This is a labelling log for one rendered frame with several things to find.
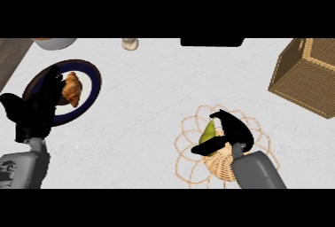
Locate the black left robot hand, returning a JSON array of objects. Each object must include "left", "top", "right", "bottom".
[{"left": 0, "top": 65, "right": 65, "bottom": 144}]

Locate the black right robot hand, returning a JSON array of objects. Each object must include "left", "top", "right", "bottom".
[{"left": 190, "top": 109, "right": 253, "bottom": 156}]

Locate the green pear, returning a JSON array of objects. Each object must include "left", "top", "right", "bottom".
[{"left": 197, "top": 118, "right": 220, "bottom": 158}]

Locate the brown wicker basket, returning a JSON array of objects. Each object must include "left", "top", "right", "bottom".
[{"left": 267, "top": 38, "right": 335, "bottom": 120}]

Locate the brown croissant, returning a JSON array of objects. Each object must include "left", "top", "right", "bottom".
[{"left": 62, "top": 71, "right": 84, "bottom": 108}]

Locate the white plate with blue rim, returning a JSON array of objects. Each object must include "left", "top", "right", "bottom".
[{"left": 22, "top": 59, "right": 103, "bottom": 128}]

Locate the brown wooden board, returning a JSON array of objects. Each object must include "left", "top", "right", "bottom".
[{"left": 0, "top": 38, "right": 34, "bottom": 92}]

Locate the white bowl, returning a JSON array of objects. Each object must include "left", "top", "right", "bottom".
[{"left": 31, "top": 38, "right": 78, "bottom": 51}]

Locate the black appliance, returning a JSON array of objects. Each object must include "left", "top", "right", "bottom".
[{"left": 178, "top": 38, "right": 246, "bottom": 48}]

